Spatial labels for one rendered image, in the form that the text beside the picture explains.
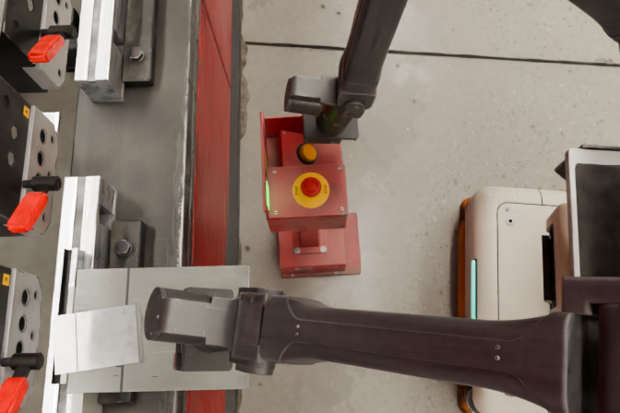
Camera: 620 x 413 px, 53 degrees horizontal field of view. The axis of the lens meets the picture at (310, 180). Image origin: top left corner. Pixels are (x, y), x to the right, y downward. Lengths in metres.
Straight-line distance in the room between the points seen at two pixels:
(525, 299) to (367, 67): 1.01
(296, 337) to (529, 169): 1.65
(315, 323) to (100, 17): 0.81
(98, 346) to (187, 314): 0.35
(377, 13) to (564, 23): 1.68
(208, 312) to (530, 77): 1.78
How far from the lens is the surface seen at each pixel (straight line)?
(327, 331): 0.56
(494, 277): 1.75
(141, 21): 1.27
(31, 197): 0.76
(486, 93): 2.23
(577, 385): 0.44
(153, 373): 0.98
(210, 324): 0.69
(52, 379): 1.03
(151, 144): 1.19
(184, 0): 1.32
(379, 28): 0.83
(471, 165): 2.12
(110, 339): 1.00
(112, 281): 1.01
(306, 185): 1.19
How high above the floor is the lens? 1.95
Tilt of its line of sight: 73 degrees down
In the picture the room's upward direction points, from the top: 3 degrees counter-clockwise
